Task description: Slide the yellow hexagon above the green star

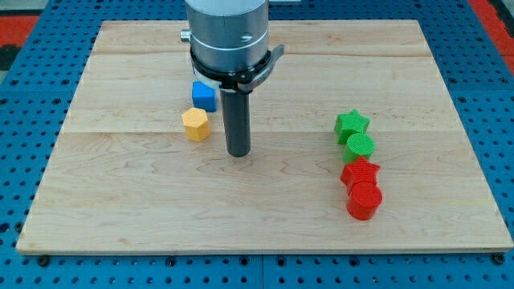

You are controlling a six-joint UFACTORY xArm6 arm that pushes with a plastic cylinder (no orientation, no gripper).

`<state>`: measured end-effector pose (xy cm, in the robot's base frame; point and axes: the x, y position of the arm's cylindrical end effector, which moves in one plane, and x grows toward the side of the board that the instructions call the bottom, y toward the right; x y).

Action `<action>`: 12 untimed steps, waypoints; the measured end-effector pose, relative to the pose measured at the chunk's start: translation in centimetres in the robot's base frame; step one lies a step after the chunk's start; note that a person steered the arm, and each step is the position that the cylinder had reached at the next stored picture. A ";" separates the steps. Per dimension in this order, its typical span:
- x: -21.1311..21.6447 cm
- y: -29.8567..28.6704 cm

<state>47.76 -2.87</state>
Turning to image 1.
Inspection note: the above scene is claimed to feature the yellow hexagon block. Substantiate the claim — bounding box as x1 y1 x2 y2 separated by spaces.
182 108 210 142

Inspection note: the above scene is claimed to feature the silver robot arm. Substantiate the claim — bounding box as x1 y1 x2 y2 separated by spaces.
186 0 269 72

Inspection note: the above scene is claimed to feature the green star block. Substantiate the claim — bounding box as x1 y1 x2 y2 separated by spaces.
334 109 370 145

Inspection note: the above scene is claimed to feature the red star block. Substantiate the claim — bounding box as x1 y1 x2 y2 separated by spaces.
340 156 381 195

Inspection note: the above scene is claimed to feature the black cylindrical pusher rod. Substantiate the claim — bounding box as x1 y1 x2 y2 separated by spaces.
220 91 251 157

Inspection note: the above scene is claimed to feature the blue pentagon block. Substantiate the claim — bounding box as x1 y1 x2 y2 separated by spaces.
191 81 217 112

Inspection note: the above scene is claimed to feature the wooden board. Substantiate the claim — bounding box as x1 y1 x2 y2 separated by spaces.
16 20 513 255

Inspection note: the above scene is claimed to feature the green cylinder block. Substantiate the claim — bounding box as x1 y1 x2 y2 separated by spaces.
343 133 375 164

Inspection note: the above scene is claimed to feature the red cylinder block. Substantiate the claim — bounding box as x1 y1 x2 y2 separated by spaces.
346 181 382 221

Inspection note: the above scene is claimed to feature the black clamp ring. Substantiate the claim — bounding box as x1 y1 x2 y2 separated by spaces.
190 43 285 94

